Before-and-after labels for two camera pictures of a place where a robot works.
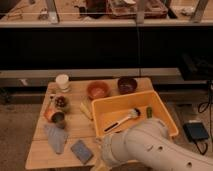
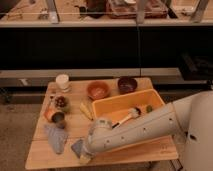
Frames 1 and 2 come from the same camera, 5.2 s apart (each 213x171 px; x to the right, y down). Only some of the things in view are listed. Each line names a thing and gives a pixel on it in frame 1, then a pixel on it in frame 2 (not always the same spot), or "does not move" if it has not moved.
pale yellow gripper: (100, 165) -> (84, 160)
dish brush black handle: (133, 113) does not move
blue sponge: (82, 151) does not move
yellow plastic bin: (109, 110) does not move
